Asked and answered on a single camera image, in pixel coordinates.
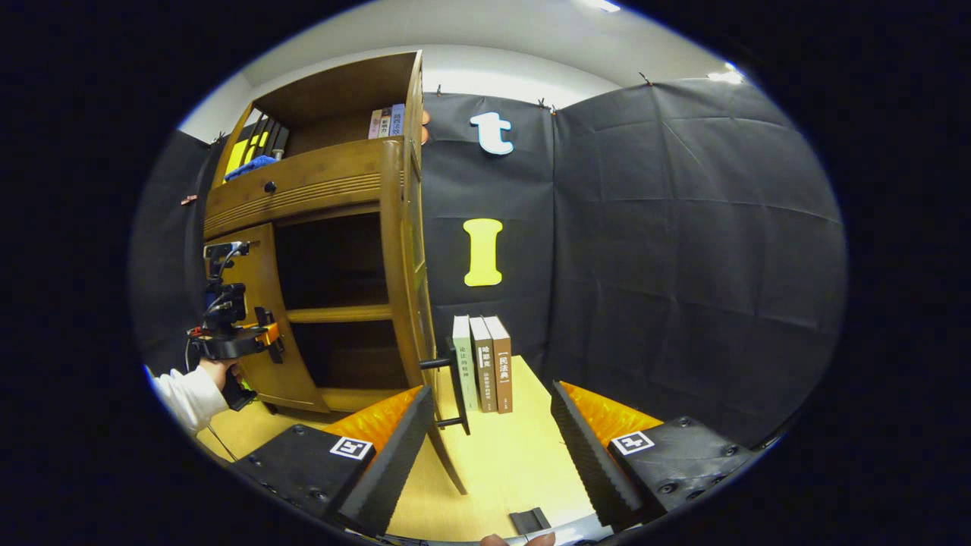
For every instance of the ceiling light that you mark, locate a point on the ceiling light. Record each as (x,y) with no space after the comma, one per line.
(603,5)
(728,74)

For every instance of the lilac spine book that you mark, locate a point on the lilac spine book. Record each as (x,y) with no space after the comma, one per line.
(397,121)

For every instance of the small black block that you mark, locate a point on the small black block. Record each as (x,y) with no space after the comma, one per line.
(529,521)

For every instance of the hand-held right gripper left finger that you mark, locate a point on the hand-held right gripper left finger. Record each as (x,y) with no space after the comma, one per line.
(394,462)

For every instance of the grey brown spine book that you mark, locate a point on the grey brown spine book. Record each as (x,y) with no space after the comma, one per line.
(386,123)

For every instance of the pink spine book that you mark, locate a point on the pink spine book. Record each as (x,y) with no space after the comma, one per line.
(375,124)

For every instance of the wooden double-door shoe cabinet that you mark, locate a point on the wooden double-door shoe cabinet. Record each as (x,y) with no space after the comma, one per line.
(341,83)

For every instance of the blue cloth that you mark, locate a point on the blue cloth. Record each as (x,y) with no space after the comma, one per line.
(250,167)

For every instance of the wooden drawer with black knob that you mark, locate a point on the wooden drawer with black knob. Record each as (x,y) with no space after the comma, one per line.
(318,182)

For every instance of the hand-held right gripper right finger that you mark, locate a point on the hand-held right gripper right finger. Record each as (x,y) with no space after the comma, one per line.
(592,462)

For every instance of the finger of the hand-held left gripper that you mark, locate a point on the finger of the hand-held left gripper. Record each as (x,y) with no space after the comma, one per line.
(269,334)

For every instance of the pale green book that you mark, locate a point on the pale green book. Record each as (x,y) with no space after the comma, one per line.
(464,364)

